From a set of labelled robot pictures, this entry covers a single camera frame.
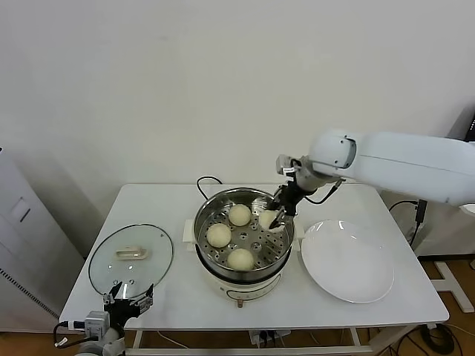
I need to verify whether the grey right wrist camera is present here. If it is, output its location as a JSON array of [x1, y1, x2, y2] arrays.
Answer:
[[275, 154, 298, 176]]

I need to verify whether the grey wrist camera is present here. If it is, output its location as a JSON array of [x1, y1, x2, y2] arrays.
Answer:
[[275, 154, 298, 176], [68, 310, 111, 338]]

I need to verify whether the round glass pot lid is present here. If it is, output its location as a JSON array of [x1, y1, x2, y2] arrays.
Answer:
[[88, 223, 175, 296]]

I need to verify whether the black camera cable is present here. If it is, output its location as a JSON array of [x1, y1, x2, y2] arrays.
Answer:
[[53, 320, 90, 349], [302, 177, 346, 205]]

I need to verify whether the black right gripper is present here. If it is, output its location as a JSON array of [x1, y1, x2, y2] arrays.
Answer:
[[269, 181, 304, 228]]

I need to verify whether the white power strip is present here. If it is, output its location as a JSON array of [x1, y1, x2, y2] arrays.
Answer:
[[249, 329, 292, 348]]

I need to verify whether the cream steamed baozi bun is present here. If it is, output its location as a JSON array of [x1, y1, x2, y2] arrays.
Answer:
[[226, 248, 255, 271], [228, 203, 252, 228], [206, 223, 233, 248], [258, 209, 285, 233]]

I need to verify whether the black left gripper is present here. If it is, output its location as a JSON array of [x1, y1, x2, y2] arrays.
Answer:
[[102, 281, 155, 329]]

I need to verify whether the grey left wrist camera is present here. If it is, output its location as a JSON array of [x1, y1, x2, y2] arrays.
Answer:
[[68, 310, 111, 338]]

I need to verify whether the dark laptop computer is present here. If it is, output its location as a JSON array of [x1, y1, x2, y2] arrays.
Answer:
[[447, 105, 475, 142]]

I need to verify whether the stainless perforated steamer basket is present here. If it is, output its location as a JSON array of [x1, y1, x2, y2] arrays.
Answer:
[[183, 188, 306, 283]]

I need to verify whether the cream electric cooker base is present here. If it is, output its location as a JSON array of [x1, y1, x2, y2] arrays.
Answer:
[[183, 237, 306, 310]]

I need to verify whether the white tall cabinet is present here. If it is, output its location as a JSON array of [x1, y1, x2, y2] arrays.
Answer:
[[0, 146, 86, 333]]

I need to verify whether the black right camera cable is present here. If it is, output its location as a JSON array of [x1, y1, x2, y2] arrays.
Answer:
[[302, 177, 346, 205]]

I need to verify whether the large white round plate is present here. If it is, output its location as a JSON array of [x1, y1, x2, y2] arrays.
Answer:
[[301, 220, 395, 304]]

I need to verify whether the black power adapter cable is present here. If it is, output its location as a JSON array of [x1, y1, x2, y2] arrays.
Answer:
[[388, 199, 428, 245]]

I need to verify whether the black left camera cable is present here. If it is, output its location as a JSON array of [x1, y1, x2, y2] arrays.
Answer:
[[53, 320, 90, 349]]

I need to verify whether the black cooker power cord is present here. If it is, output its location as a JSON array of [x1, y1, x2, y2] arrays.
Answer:
[[196, 176, 224, 202]]

